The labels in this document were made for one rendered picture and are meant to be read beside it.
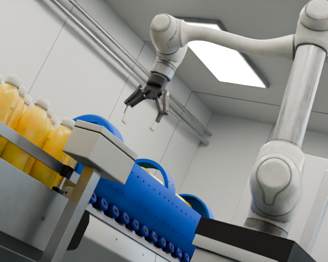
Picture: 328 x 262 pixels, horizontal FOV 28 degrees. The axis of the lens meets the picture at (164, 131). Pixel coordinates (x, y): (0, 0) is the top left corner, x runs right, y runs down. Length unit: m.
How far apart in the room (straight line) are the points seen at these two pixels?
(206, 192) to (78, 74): 2.49
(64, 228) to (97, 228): 0.41
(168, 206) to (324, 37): 0.85
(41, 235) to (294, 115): 0.91
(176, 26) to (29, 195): 0.92
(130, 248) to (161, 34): 0.78
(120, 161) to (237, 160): 6.50
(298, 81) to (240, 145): 6.18
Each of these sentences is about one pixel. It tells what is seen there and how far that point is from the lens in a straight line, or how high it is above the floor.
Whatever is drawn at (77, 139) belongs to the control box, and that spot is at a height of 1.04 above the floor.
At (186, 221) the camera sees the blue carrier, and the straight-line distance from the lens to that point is 2.66.
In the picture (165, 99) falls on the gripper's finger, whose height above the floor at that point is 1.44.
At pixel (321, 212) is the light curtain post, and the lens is 3.37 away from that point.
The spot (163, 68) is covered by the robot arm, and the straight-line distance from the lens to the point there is 2.52.
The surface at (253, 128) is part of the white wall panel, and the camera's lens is 8.44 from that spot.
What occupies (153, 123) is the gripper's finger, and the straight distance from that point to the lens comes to 2.45.
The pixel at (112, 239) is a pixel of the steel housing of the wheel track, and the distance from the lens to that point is 2.31.
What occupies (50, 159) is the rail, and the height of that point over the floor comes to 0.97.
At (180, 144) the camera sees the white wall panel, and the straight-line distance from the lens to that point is 8.38.
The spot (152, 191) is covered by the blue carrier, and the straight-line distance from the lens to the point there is 2.40.
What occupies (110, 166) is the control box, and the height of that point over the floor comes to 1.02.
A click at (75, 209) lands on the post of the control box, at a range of 1.83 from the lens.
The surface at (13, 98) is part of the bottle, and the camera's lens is 1.73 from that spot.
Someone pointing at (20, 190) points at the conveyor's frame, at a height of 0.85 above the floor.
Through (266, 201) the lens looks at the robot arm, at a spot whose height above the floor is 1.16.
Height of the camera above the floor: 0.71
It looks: 15 degrees up
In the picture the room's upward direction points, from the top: 24 degrees clockwise
